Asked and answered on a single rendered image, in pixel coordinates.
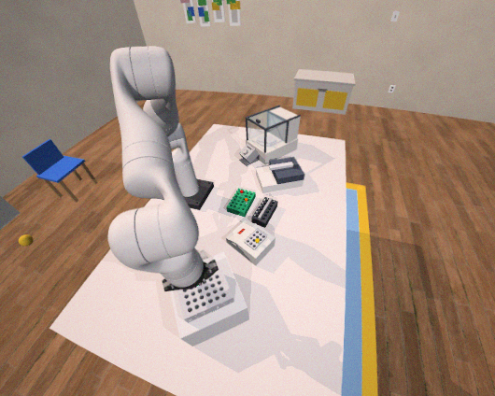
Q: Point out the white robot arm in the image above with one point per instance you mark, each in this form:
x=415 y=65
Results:
x=141 y=238

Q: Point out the analytical balance with glass draft shield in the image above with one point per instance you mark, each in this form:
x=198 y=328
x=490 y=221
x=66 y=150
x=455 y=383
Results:
x=272 y=135

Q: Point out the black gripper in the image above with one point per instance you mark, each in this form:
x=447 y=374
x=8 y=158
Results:
x=213 y=268

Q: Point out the green tube rack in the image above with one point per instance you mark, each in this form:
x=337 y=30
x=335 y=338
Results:
x=238 y=205

